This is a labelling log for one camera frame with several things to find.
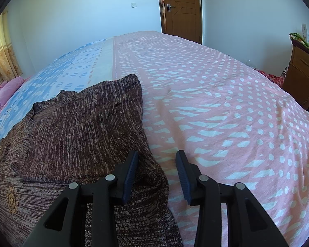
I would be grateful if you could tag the brown wooden desk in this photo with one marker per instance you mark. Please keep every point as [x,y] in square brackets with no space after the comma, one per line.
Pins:
[296,82]

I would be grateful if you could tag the red patterned quilt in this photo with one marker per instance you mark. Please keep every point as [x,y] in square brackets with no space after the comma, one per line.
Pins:
[278,80]

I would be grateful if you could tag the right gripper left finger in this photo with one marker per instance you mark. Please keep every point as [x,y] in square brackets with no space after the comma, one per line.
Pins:
[64,223]

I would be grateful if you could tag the pink pillow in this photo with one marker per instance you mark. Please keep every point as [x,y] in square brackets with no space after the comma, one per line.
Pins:
[7,89]

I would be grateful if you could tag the green item on desk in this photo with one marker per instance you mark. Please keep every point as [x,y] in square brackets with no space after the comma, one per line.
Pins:
[296,36]

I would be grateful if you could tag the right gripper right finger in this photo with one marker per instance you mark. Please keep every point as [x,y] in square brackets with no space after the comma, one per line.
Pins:
[248,222]

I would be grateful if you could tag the silver door handle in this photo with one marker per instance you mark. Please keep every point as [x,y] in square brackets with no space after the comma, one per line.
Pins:
[169,7]

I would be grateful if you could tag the pink and blue bedsheet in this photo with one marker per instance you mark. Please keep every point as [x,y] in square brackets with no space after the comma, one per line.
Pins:
[231,121]

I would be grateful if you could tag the brown wooden door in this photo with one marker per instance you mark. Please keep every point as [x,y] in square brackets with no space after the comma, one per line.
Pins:
[184,21]

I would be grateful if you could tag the white wall socket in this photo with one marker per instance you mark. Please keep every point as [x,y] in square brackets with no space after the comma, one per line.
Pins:
[304,31]

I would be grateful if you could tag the beige patterned curtain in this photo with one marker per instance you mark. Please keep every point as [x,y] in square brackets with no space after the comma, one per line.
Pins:
[9,67]

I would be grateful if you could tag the brown knit sweater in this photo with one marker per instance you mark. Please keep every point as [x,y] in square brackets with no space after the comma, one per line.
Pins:
[81,137]

